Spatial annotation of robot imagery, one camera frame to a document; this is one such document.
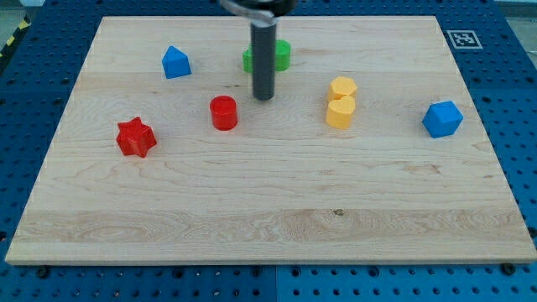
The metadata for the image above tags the red cylinder block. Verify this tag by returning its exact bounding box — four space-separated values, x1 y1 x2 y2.
209 96 238 131

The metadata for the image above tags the yellow heart block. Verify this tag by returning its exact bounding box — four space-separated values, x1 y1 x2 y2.
325 96 356 129

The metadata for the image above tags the yellow hexagon block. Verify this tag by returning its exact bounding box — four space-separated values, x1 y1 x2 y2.
326 76 358 102

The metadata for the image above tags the green block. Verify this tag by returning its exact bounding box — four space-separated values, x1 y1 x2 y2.
242 39 291 73

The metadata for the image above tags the light wooden board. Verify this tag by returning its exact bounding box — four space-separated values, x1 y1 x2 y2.
6 16 536 266

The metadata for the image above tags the grey cylindrical pointer rod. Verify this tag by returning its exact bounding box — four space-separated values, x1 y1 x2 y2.
250 18 277 101

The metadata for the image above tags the blue pentagon house block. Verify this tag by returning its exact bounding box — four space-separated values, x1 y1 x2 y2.
161 45 191 79

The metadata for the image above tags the red star block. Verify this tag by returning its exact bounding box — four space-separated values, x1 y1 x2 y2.
116 117 157 158

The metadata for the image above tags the blue hexagon block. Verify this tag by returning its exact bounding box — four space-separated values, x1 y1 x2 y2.
422 101 463 138

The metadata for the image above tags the white fiducial marker tag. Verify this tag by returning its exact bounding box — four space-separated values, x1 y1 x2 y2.
446 29 482 49

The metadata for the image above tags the yellow black hazard tape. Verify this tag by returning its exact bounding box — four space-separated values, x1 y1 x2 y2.
1 14 32 60

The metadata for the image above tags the grey cable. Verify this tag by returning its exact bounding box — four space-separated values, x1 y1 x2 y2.
219 0 275 25

